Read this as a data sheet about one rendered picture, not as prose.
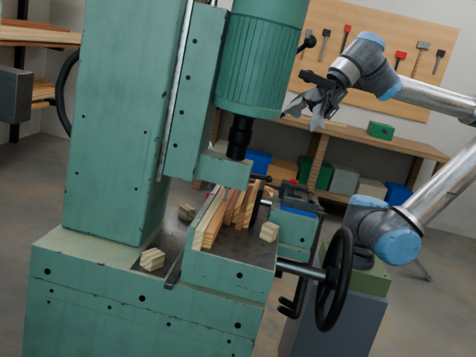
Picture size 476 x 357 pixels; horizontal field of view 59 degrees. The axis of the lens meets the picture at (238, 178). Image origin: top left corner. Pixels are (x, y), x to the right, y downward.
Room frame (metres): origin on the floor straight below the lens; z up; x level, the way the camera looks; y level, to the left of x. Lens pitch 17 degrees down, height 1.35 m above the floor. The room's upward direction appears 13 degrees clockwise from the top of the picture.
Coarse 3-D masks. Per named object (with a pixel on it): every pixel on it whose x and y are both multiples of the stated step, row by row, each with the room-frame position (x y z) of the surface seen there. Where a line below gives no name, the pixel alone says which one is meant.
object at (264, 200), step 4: (260, 184) 1.15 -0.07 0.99; (264, 184) 1.16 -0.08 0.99; (260, 188) 1.11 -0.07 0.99; (260, 192) 1.10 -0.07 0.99; (256, 196) 1.10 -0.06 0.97; (260, 196) 1.10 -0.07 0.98; (256, 200) 1.10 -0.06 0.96; (260, 200) 1.10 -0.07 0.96; (264, 200) 1.13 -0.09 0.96; (268, 200) 1.13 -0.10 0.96; (272, 200) 1.13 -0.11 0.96; (276, 200) 1.14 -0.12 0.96; (256, 204) 1.10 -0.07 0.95; (260, 204) 1.13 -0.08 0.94; (264, 204) 1.13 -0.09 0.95; (268, 204) 1.13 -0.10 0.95; (256, 208) 1.10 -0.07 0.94; (252, 212) 1.10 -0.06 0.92; (256, 212) 1.10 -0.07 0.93; (252, 216) 1.10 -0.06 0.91; (256, 216) 1.10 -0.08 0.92
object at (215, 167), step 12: (204, 156) 1.04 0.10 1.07; (216, 156) 1.06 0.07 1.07; (204, 168) 1.04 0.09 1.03; (216, 168) 1.04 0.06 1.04; (228, 168) 1.04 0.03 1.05; (240, 168) 1.04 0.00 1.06; (204, 180) 1.04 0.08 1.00; (216, 180) 1.04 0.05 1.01; (228, 180) 1.04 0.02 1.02; (240, 180) 1.04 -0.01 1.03
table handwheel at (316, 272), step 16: (336, 240) 1.12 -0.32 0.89; (352, 240) 1.01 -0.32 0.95; (336, 256) 1.08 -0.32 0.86; (352, 256) 0.96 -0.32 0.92; (288, 272) 1.04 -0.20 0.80; (304, 272) 1.04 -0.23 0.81; (320, 272) 1.04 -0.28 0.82; (336, 272) 1.04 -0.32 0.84; (320, 288) 1.13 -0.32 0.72; (336, 288) 0.92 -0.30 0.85; (320, 304) 1.07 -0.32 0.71; (336, 304) 0.91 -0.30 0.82; (320, 320) 1.00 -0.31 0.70; (336, 320) 0.91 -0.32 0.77
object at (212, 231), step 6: (222, 204) 1.07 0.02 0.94; (222, 210) 1.02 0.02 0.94; (216, 216) 0.97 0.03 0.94; (222, 216) 1.00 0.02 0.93; (210, 222) 0.93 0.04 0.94; (216, 222) 0.94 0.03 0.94; (210, 228) 0.90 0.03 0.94; (216, 228) 0.91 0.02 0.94; (210, 234) 0.87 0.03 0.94; (216, 234) 0.94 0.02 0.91; (204, 240) 0.87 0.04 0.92; (210, 240) 0.87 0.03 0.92; (204, 246) 0.87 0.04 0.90; (210, 246) 0.87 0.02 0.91
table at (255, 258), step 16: (224, 224) 1.03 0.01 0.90; (256, 224) 1.08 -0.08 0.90; (224, 240) 0.93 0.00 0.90; (240, 240) 0.96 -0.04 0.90; (256, 240) 0.98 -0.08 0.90; (192, 256) 0.85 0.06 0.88; (208, 256) 0.85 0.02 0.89; (224, 256) 0.85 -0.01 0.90; (240, 256) 0.87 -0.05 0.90; (256, 256) 0.89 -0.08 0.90; (272, 256) 0.91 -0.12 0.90; (288, 256) 1.04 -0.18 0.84; (304, 256) 1.04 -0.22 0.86; (192, 272) 0.85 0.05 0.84; (208, 272) 0.85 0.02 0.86; (224, 272) 0.85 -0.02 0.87; (240, 272) 0.84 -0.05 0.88; (256, 272) 0.84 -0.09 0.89; (272, 272) 0.84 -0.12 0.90; (256, 288) 0.84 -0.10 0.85
